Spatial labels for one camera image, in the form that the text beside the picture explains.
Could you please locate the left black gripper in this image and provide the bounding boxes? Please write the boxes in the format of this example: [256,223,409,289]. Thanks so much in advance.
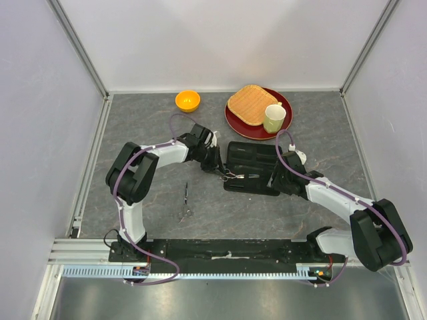
[196,145,226,177]

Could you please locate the silver scissors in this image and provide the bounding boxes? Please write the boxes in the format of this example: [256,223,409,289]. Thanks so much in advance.
[178,183,193,223]
[220,169,260,182]

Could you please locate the black zip tool case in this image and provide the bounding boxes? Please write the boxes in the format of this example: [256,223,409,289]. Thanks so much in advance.
[223,141,280,197]

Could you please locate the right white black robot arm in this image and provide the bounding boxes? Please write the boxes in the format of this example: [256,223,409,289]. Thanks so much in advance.
[268,151,413,271]

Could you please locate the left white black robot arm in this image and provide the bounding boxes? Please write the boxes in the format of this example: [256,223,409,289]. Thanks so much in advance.
[105,123,226,262]

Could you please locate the red round tray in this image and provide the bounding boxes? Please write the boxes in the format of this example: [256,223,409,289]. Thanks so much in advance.
[224,87,294,141]

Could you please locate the pale green cup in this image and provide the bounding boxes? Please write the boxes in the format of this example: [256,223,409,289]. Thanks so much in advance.
[263,103,287,133]

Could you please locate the woven bamboo basket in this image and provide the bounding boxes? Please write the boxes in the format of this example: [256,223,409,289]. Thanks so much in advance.
[228,85,278,126]

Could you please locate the orange bowl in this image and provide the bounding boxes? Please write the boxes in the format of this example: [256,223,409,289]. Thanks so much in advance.
[175,90,201,113]

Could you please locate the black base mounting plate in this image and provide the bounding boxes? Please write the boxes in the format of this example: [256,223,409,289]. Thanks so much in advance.
[108,238,347,266]

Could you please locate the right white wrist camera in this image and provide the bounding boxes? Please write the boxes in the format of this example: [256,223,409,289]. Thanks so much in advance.
[288,143,307,165]

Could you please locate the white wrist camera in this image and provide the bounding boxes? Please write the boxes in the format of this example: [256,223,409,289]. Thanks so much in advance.
[209,131,221,147]
[288,143,307,165]

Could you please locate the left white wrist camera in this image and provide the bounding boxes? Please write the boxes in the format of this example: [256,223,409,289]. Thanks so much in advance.
[209,131,221,147]

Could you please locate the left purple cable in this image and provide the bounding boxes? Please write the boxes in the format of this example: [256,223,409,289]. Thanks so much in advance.
[112,113,181,286]

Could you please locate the light blue cable duct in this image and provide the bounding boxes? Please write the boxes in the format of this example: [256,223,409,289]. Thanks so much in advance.
[62,265,317,280]

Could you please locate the aluminium front frame rail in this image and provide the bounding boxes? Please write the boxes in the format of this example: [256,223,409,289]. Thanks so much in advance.
[46,237,412,266]

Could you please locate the left aluminium corner post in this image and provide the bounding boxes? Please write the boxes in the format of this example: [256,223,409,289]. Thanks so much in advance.
[46,0,110,98]

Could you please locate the aluminium corner post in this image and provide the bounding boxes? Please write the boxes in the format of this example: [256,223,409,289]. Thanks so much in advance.
[46,0,110,98]
[339,0,401,94]

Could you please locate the right aluminium corner post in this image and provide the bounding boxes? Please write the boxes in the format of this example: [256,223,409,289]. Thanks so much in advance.
[339,0,401,94]

